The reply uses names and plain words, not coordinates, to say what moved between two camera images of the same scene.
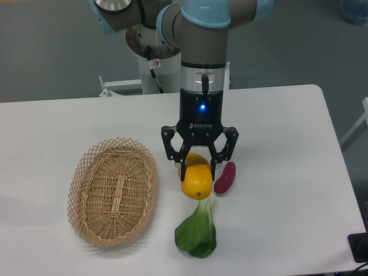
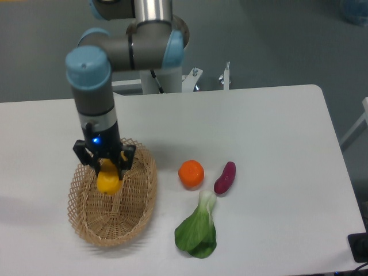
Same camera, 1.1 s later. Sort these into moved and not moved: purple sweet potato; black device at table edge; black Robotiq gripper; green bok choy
Moved: black Robotiq gripper
Not moved: purple sweet potato; black device at table edge; green bok choy
